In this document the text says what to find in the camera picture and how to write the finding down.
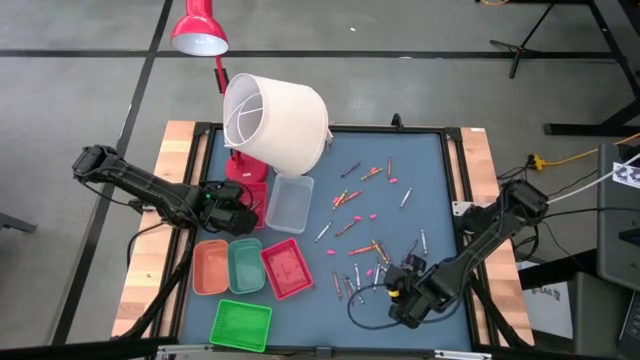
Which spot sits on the white grey crayon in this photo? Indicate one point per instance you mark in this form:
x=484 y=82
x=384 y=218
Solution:
x=357 y=276

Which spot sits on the silver bracket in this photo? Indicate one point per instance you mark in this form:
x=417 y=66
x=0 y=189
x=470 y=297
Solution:
x=185 y=350
x=462 y=355

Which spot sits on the table lamp with white shade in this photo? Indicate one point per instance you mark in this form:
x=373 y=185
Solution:
x=290 y=125

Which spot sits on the teal plastic bin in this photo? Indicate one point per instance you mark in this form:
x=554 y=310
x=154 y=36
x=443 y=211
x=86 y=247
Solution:
x=246 y=272

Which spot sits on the black bar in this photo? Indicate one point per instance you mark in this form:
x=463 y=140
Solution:
x=75 y=350

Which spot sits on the black desk leg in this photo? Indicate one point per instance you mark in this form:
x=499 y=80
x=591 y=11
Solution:
x=575 y=130

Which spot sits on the grey chair leg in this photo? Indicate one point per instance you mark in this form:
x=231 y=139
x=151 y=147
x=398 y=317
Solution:
x=17 y=223

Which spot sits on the grey cabinet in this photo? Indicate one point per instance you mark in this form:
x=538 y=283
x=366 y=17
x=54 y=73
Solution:
x=615 y=235

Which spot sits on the clear plastic bin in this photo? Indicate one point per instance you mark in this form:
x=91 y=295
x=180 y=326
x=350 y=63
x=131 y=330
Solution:
x=290 y=205

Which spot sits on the printed marker paper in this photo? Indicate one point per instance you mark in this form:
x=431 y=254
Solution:
x=627 y=175

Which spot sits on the green plastic basket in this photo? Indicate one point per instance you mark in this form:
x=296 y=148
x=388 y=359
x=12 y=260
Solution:
x=240 y=325

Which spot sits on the teal crayon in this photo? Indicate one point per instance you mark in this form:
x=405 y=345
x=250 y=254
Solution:
x=356 y=291

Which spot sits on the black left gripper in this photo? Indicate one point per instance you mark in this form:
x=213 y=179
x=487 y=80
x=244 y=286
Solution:
x=227 y=210

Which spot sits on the wooden side board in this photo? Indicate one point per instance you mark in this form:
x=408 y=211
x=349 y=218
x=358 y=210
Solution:
x=165 y=155
x=472 y=145

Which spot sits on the orange plastic bin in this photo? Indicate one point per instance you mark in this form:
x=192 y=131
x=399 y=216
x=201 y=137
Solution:
x=210 y=270

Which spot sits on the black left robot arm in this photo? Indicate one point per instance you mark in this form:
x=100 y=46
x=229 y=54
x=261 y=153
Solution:
x=140 y=185

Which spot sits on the red orange crayon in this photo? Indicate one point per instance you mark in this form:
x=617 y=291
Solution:
x=354 y=195

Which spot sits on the dark purple crayon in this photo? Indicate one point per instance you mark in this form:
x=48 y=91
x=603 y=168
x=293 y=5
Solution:
x=351 y=170

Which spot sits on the yellow green crayon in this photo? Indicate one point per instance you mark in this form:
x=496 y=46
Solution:
x=341 y=198

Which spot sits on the black tripod stand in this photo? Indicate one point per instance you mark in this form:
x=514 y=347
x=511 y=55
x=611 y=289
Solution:
x=537 y=25

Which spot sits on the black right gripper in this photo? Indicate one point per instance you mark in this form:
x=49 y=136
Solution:
x=412 y=295

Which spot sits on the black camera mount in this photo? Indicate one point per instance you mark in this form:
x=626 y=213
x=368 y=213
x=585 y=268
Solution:
x=397 y=120

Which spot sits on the yellow orange crayon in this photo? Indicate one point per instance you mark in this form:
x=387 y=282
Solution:
x=367 y=176

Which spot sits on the red desk lamp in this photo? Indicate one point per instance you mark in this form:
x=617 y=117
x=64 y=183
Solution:
x=200 y=25

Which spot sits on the reddish brown crayon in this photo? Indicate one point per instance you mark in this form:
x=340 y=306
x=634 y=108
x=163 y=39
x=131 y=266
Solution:
x=389 y=167

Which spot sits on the dark keyboard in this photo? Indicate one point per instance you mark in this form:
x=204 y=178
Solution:
x=631 y=325

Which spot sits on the black table frame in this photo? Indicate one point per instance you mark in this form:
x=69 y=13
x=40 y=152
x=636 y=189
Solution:
x=380 y=128

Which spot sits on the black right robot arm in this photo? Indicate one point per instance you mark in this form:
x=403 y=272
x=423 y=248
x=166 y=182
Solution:
x=480 y=250

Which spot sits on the brown red crayon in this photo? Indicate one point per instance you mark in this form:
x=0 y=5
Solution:
x=346 y=228

